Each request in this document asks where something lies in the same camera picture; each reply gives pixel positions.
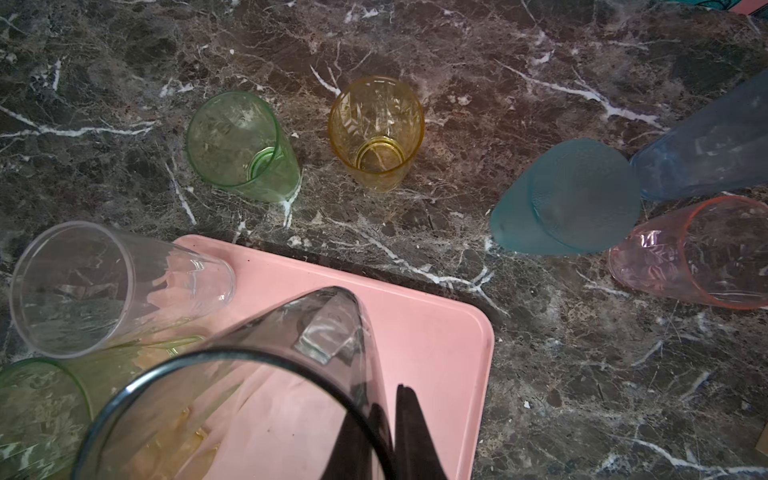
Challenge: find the green short glass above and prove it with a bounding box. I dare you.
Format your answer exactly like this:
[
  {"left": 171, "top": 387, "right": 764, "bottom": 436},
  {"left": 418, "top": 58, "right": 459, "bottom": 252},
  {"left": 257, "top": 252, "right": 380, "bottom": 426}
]
[{"left": 185, "top": 91, "right": 301, "bottom": 203}]

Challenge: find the dark brown glass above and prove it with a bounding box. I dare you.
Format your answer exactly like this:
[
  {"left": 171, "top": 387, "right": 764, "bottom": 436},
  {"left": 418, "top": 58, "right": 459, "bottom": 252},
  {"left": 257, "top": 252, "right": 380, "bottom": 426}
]
[{"left": 72, "top": 286, "right": 387, "bottom": 479}]

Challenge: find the light green tall glass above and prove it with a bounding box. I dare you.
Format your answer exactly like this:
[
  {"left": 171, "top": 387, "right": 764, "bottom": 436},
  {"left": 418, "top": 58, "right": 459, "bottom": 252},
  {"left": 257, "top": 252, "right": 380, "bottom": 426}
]
[{"left": 1, "top": 336, "right": 203, "bottom": 479}]

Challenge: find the teal wine glass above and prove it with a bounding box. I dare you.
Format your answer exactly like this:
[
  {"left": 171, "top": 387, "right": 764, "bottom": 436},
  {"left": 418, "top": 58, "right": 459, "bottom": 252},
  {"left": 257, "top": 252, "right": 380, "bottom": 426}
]
[{"left": 490, "top": 138, "right": 641, "bottom": 256}]

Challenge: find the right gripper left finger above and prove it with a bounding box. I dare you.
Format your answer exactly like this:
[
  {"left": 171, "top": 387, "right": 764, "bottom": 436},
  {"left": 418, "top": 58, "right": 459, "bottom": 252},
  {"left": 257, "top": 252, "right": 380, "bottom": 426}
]
[{"left": 321, "top": 403, "right": 393, "bottom": 479}]

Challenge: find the pink square tray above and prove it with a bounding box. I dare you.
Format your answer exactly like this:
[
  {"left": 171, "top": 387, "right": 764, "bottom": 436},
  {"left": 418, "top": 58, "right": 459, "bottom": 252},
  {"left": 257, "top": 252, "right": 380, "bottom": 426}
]
[{"left": 180, "top": 236, "right": 494, "bottom": 479}]

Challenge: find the yellow short glass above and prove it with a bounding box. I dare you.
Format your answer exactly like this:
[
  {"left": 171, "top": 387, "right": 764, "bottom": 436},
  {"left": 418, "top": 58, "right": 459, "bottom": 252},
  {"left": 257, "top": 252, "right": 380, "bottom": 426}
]
[{"left": 327, "top": 75, "right": 425, "bottom": 193}]

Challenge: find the grey tall glass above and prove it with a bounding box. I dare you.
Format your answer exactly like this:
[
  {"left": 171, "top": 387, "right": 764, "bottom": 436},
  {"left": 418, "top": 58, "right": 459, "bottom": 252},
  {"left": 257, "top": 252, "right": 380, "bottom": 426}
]
[{"left": 630, "top": 71, "right": 767, "bottom": 201}]

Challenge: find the clear glass tumbler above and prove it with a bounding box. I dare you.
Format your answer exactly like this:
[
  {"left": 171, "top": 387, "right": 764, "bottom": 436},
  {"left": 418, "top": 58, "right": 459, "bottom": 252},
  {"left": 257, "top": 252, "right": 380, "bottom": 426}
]
[{"left": 9, "top": 221, "right": 236, "bottom": 359}]

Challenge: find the pink glass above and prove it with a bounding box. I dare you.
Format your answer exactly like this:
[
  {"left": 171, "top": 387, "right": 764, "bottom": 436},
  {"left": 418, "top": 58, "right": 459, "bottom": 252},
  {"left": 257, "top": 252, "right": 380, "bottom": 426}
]
[{"left": 608, "top": 196, "right": 767, "bottom": 310}]

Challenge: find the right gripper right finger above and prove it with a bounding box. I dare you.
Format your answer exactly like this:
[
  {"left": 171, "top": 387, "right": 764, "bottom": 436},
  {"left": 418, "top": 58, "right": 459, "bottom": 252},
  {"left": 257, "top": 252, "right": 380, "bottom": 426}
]
[{"left": 395, "top": 385, "right": 447, "bottom": 480}]

